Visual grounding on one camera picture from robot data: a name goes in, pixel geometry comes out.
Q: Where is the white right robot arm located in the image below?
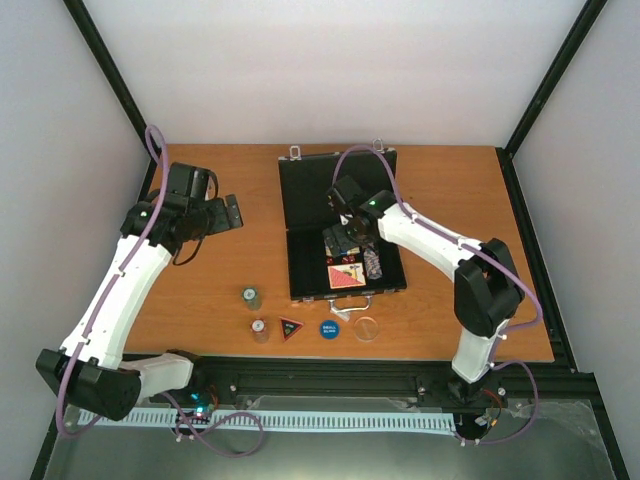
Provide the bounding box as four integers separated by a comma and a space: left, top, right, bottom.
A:
327, 185, 525, 384

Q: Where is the triangular all in button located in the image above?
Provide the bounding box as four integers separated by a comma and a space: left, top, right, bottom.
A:
279, 317, 304, 342

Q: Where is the red poker chip stack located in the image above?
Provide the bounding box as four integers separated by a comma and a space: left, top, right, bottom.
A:
250, 318, 269, 344

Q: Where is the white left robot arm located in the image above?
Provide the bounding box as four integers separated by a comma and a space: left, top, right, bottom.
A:
35, 195, 243, 421

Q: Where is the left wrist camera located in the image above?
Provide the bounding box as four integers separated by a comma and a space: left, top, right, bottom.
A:
168, 162, 219, 200

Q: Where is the black frame post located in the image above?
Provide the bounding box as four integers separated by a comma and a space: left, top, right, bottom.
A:
62, 0, 162, 159
502, 0, 610, 156

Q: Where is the red back card deck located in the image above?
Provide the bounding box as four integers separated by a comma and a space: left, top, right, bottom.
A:
327, 263, 366, 290

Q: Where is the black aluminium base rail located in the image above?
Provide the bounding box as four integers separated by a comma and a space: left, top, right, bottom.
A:
196, 356, 603, 412

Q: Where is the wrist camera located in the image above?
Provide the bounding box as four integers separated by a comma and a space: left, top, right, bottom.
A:
327, 175, 368, 218
168, 162, 219, 200

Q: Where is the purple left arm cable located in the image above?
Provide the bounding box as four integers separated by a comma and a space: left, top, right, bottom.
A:
54, 124, 169, 439

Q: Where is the black poker set case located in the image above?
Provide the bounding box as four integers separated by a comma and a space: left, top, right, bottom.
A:
278, 151, 407, 302

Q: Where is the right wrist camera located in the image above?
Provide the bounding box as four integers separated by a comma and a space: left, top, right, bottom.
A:
327, 175, 368, 218

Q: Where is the black frame post right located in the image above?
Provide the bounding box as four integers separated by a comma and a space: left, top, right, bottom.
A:
502, 0, 610, 156

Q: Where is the clear round dealer button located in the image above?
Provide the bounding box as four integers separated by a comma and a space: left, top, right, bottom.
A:
353, 316, 380, 342

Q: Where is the blue poker chip stack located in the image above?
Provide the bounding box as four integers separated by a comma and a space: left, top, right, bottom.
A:
365, 259, 383, 280

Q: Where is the black frame post left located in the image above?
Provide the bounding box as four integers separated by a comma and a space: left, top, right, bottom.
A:
62, 0, 162, 159

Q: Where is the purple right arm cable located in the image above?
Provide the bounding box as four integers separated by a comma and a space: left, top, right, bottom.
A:
333, 144, 544, 446

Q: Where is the blue small blind button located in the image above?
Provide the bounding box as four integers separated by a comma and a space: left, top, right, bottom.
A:
319, 320, 341, 340

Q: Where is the green poker chip stack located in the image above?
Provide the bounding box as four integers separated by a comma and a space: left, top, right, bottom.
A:
242, 287, 262, 311

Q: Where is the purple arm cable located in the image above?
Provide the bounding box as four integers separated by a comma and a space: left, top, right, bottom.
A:
54, 124, 169, 439
333, 144, 544, 446

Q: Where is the light blue cable duct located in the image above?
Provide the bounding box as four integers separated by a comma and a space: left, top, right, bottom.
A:
119, 405, 457, 435

